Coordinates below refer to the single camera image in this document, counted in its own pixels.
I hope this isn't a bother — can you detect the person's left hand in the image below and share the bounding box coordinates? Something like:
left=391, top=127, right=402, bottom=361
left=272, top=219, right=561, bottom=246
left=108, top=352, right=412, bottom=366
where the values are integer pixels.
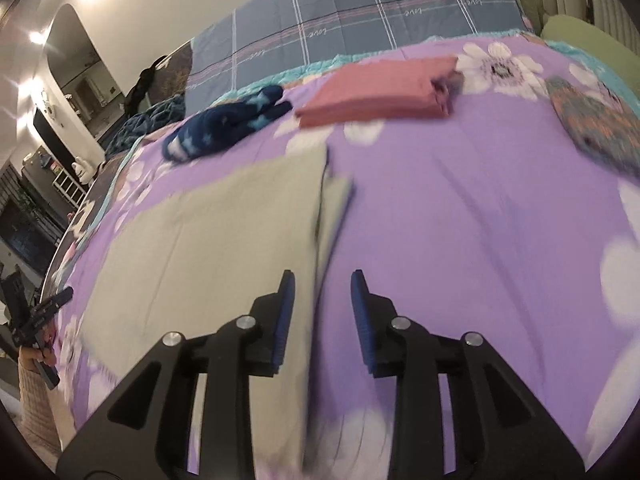
left=19, top=324, right=60, bottom=368

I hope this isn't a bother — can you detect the blue plaid pillow cover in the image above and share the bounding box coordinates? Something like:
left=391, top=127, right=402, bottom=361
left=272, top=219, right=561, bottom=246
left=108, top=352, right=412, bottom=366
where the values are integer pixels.
left=185, top=0, right=533, bottom=101

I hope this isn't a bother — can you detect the folded pink garment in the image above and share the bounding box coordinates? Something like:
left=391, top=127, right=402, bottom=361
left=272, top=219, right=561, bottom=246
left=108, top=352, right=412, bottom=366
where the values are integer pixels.
left=294, top=55, right=463, bottom=128

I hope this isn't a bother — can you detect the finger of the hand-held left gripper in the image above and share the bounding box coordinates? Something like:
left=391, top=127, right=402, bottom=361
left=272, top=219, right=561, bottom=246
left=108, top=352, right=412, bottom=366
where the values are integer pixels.
left=37, top=287, right=75, bottom=318

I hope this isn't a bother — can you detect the small multicolour patterned cloth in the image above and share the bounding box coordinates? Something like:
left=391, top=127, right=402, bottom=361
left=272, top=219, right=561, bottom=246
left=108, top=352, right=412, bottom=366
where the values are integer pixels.
left=545, top=76, right=640, bottom=181

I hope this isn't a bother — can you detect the teal fleece blanket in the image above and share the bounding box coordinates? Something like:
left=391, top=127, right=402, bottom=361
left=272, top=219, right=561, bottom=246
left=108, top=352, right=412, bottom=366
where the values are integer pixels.
left=105, top=95, right=187, bottom=161

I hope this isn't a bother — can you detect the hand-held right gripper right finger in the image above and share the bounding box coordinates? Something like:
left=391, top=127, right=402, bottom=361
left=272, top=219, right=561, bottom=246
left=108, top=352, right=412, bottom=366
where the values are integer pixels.
left=350, top=269, right=586, bottom=480

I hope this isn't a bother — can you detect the pale grey-green long-sleeve shirt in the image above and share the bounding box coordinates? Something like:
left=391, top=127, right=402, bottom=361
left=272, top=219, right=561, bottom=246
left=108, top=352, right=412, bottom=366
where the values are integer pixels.
left=80, top=146, right=356, bottom=476

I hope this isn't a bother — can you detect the person's left forearm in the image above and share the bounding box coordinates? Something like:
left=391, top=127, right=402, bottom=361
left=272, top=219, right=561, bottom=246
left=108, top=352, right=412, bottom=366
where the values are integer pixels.
left=17, top=357, right=63, bottom=456

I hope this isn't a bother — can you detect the folded navy star-print garment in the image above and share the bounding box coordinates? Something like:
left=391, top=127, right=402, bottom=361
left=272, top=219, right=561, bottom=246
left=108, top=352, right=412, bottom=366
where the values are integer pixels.
left=161, top=85, right=293, bottom=162

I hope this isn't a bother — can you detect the black garment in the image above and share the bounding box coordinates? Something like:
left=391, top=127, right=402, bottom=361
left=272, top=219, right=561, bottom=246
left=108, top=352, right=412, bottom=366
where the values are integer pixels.
left=124, top=55, right=171, bottom=113

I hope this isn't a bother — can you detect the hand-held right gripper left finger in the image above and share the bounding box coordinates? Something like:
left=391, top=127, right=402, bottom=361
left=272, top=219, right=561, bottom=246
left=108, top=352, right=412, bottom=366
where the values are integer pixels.
left=55, top=270, right=297, bottom=480

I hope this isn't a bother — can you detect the purple floral bedsheet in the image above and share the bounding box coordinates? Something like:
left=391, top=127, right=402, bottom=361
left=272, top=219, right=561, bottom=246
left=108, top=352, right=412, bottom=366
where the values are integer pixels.
left=45, top=30, right=640, bottom=480

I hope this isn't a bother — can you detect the green pillow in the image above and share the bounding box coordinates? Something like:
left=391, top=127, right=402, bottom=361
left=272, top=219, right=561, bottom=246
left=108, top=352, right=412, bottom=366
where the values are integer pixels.
left=540, top=14, right=640, bottom=73

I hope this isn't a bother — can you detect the white shelf rack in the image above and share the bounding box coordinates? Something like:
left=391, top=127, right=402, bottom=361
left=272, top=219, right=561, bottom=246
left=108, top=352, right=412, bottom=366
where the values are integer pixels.
left=50, top=167, right=88, bottom=206

